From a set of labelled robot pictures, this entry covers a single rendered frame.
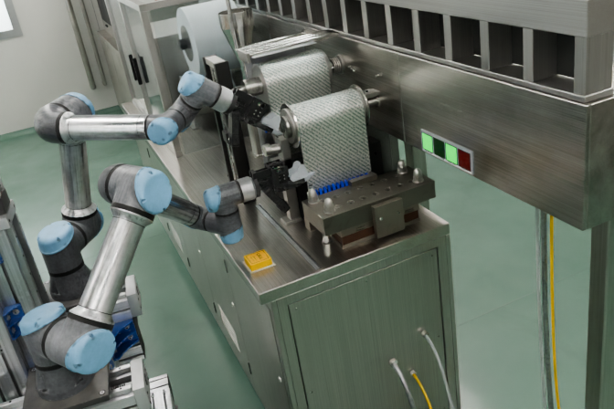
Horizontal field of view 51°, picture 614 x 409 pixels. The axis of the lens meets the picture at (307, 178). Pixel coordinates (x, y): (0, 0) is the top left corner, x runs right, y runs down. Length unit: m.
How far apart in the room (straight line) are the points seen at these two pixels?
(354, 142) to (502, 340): 1.31
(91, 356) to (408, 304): 1.01
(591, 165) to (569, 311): 1.79
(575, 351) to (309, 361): 1.34
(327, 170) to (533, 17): 0.89
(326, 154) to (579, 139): 0.88
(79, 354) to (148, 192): 0.42
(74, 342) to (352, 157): 1.03
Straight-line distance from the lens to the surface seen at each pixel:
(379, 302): 2.08
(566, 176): 1.54
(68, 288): 2.27
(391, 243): 2.00
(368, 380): 2.24
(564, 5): 1.44
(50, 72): 7.46
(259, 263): 1.97
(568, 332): 3.11
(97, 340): 1.67
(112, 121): 1.93
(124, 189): 1.70
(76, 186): 2.25
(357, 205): 1.96
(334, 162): 2.10
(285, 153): 2.10
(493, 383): 2.84
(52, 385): 1.86
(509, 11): 1.56
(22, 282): 1.98
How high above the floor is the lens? 1.92
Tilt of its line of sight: 24 degrees down
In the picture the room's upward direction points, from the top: 9 degrees counter-clockwise
